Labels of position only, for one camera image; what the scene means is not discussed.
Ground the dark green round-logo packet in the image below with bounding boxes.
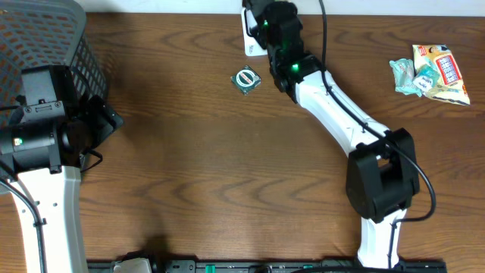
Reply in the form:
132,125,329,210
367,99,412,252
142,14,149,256
230,65,261,96

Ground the teal wipes packet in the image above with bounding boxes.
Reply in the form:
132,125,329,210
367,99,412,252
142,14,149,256
389,58,422,97

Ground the teal Kleenex tissue packet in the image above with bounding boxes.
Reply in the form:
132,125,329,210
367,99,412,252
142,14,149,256
412,65,440,93

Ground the yellow snack bag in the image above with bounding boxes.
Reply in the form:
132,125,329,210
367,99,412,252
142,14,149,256
412,44,471,106

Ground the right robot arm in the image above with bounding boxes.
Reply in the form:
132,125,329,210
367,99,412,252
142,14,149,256
242,0,420,269

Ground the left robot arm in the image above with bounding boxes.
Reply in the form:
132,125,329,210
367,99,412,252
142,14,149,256
1,65,124,272

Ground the white barcode scanner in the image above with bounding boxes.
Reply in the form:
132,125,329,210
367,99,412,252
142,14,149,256
241,8,268,57

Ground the dark grey plastic basket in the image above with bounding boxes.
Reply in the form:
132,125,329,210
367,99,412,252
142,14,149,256
1,0,108,127

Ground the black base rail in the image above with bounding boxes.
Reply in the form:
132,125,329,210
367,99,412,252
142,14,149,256
86,252,448,273

